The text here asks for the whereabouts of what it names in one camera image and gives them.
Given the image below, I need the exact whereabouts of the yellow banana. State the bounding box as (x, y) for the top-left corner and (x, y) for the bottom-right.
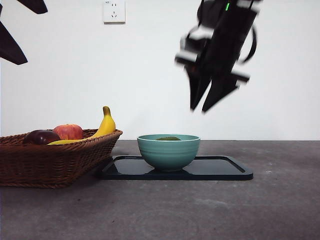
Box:
(46, 105), (117, 146)

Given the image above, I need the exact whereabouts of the dark rectangular tray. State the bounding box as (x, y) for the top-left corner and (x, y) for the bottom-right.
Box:
(96, 155), (254, 181)

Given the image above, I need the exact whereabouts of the white wall socket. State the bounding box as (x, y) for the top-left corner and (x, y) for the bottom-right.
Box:
(103, 0), (126, 25)

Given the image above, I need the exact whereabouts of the teal ceramic bowl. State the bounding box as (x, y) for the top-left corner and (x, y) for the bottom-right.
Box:
(136, 134), (201, 173)

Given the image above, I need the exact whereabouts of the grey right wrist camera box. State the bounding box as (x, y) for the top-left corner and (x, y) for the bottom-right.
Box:
(180, 34), (210, 55)

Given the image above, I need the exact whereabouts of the brown wicker basket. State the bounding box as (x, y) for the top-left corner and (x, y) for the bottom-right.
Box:
(0, 128), (124, 190)

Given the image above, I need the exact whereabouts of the dark red apple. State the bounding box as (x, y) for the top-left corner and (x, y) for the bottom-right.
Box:
(22, 129), (61, 145)

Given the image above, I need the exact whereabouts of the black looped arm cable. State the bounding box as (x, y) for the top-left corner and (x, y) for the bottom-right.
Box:
(237, 23), (258, 65)

